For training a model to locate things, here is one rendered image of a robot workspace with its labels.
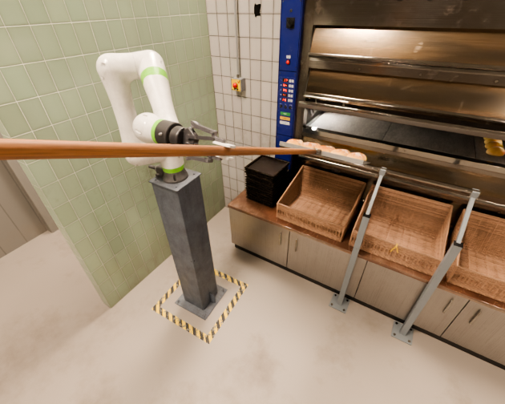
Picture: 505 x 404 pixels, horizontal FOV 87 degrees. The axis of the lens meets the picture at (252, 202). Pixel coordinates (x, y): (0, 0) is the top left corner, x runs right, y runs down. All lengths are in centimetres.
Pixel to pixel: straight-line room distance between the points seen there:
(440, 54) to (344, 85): 56
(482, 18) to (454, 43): 14
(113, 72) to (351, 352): 223
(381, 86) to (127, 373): 259
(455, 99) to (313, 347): 187
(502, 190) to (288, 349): 178
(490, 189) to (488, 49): 85
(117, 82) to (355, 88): 149
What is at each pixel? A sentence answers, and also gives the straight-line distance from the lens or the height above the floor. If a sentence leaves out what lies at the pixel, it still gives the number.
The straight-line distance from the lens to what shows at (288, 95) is 228.
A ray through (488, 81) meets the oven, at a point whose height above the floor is 165.
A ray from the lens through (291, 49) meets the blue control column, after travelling 222.
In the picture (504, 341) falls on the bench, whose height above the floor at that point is 32.
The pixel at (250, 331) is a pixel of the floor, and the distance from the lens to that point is 228.
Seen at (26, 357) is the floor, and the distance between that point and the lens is 275.
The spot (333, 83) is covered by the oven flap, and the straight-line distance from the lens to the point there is 217.
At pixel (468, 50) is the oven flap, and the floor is 179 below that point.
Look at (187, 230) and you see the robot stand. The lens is 173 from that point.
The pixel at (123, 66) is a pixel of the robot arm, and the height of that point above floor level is 180.
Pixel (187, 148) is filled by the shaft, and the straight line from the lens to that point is 71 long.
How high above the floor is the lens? 202
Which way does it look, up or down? 37 degrees down
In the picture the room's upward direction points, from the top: 1 degrees counter-clockwise
